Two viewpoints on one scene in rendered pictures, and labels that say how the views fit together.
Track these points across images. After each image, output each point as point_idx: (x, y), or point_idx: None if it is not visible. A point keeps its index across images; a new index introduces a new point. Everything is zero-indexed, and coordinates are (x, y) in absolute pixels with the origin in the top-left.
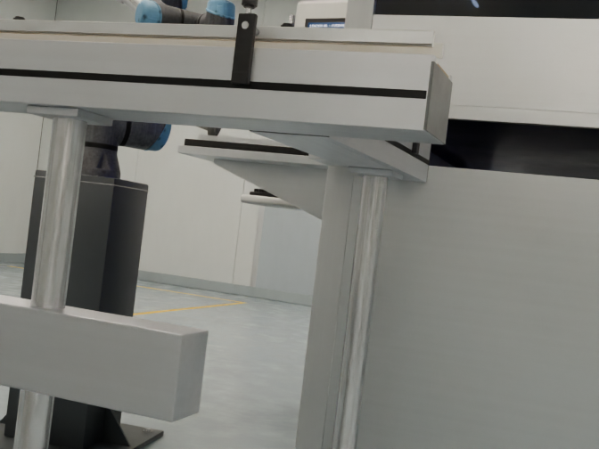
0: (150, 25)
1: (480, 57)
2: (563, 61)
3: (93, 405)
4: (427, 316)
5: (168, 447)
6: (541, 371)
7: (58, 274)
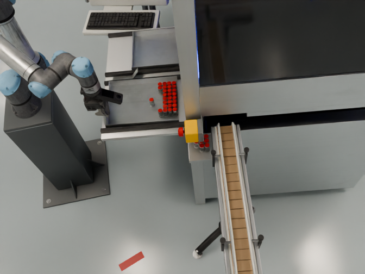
0: None
1: (263, 96)
2: (307, 93)
3: (88, 170)
4: None
5: (114, 150)
6: (286, 166)
7: None
